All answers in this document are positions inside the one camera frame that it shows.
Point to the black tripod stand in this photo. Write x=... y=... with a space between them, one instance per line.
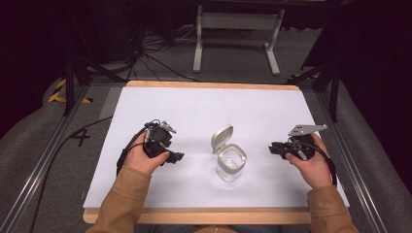
x=333 y=87
x=69 y=84

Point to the clear plastic container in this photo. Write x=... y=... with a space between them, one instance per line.
x=230 y=160

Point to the person's left hand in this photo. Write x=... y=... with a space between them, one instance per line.
x=139 y=157

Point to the white metal stand frame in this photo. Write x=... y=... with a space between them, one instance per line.
x=238 y=21

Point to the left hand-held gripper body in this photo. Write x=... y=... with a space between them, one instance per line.
x=158 y=136

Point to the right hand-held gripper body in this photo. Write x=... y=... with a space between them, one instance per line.
x=302 y=145

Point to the white table mat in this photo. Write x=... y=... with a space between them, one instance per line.
x=207 y=110

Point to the yellow black hazard tape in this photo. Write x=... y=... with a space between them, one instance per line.
x=56 y=95

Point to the aluminium floor rail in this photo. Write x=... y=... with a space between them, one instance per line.
x=35 y=168
x=350 y=155

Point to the person's right hand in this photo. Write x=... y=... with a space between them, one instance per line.
x=315 y=170

